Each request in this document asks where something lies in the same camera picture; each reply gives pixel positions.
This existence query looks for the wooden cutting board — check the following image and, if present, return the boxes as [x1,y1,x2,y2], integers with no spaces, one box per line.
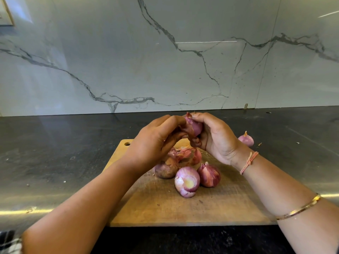
[102,138,276,227]

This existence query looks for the gold bangle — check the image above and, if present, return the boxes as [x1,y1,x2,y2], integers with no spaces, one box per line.
[275,193,322,220]

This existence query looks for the black white plaid sleeve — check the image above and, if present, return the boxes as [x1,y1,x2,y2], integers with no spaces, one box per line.
[0,230,23,254]

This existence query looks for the person's right hand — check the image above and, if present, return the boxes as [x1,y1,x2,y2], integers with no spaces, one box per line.
[188,112,251,166]

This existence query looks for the person's left forearm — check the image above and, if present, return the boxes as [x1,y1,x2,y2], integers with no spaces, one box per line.
[22,161,146,254]

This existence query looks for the pile of onion peels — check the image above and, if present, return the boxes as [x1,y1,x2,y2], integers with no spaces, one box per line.
[167,146,203,166]

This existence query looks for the person's left hand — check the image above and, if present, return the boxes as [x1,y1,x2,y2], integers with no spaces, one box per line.
[123,115,189,173]

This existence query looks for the person's right forearm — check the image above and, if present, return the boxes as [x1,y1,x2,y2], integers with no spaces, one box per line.
[236,151,339,254]

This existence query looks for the orange thread bracelet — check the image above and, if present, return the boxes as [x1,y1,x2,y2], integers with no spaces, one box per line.
[239,151,259,176]

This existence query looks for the brownish red onion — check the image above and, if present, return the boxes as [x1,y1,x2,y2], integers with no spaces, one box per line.
[155,159,180,179]

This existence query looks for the white wall switch plate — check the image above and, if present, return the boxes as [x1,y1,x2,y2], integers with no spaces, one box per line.
[0,0,15,26]

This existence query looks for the red onion with pale patch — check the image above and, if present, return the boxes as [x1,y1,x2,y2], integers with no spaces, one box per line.
[174,166,201,198]

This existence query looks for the small red onion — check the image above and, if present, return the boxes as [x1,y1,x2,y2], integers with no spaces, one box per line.
[238,131,255,147]

